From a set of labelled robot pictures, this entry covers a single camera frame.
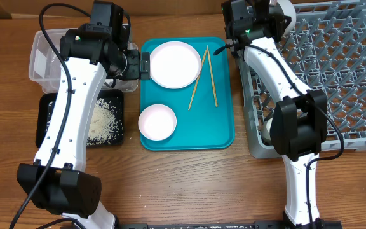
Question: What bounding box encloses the grey-green bowl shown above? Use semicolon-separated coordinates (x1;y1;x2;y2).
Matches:
277;0;297;35

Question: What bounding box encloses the large white round plate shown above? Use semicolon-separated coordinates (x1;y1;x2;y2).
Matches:
150;41;201;89

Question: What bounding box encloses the pink bowl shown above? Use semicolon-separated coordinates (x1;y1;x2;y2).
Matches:
138;104;177;141

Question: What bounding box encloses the pale green plastic cup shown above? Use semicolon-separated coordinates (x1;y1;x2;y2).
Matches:
261;118;273;144

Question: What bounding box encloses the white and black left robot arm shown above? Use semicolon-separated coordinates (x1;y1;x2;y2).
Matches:
17;1;150;228

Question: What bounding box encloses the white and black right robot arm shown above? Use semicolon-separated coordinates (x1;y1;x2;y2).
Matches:
214;1;342;228

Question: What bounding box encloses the black waste tray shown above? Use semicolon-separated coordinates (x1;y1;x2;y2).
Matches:
35;89;125;147

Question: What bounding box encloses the grey dishwasher rack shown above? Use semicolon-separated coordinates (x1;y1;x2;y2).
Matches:
231;0;366;160

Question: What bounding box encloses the clear plastic waste bin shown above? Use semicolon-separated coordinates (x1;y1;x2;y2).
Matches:
29;28;138;94

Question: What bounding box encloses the teal plastic serving tray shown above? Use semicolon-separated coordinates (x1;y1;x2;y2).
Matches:
140;51;235;151

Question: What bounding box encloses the black rail at table edge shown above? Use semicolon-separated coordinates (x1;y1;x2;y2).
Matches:
116;219;342;229

